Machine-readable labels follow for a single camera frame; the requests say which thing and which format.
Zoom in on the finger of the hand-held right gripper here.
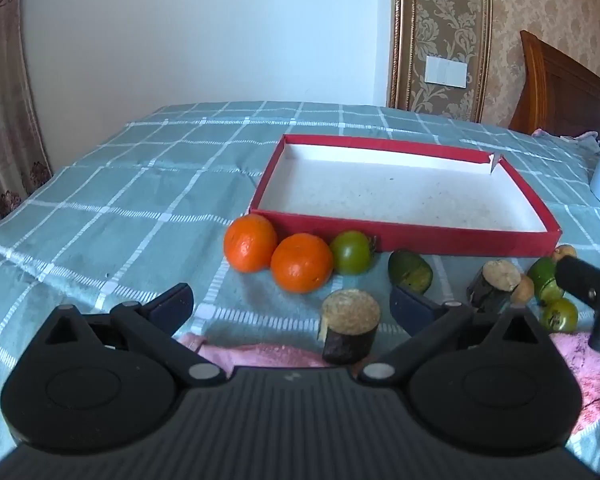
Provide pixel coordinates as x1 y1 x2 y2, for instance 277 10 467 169
554 256 600 361

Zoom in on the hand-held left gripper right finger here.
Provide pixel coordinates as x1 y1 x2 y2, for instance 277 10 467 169
355 285 553 391

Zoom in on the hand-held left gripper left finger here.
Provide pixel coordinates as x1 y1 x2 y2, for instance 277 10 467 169
40 282 231 389

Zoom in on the green cucumber piece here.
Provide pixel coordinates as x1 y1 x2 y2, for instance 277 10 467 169
526 257 565 306
387 250 434 295

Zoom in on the dark sugarcane piece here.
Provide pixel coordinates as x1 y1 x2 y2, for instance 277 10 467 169
466 259 522 313
318 289 382 366

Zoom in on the orange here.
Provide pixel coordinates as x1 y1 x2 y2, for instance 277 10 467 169
270 233 334 295
223 213 279 274

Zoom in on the red cardboard box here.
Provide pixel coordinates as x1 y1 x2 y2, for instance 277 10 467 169
249 134 563 258

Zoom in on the green tomato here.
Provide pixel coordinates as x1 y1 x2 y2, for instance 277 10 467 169
329 230 378 276
539 298 579 333

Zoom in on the pink towel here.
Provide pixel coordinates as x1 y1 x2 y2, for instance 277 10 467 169
177 332 600 436

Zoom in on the pink grey cloth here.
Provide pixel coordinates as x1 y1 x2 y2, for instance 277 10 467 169
530 127 600 153

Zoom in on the wooden headboard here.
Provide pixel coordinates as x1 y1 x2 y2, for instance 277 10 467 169
508 30 600 141

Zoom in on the white wall switch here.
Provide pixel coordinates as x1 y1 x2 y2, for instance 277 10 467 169
425 56 468 88

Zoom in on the gold decorative wall frame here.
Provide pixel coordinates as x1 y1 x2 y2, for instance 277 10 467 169
387 0 496 123

